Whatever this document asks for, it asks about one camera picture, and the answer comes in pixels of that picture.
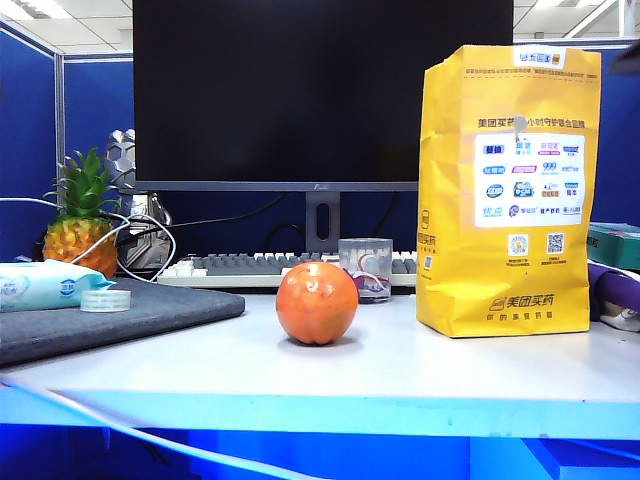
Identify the artificial pineapple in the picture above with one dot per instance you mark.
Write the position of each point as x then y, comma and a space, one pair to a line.
75, 242

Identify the clear tape roll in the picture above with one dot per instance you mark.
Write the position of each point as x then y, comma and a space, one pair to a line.
92, 303

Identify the orange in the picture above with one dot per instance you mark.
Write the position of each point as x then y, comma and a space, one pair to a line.
317, 305

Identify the teal box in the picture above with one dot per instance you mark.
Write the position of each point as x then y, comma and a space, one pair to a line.
617, 245

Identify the grey desk mat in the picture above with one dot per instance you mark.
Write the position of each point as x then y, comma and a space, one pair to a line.
150, 315

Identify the white cloth item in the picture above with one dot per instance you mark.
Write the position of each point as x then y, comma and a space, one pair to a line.
622, 319

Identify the yellow paper bag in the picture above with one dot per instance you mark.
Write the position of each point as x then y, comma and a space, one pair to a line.
505, 280

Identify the wet wipes pack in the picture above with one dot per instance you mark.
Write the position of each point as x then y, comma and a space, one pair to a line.
35, 287

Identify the grey monitor stand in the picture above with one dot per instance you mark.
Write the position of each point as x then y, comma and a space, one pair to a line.
311, 225

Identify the black computer monitor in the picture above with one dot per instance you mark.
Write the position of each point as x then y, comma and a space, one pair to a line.
320, 100

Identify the white and grey keyboard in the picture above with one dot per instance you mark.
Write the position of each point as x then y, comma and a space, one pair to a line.
225, 267

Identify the purple object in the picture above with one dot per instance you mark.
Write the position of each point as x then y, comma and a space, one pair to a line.
615, 290

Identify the grey partition post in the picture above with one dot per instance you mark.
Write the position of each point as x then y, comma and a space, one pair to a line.
59, 125

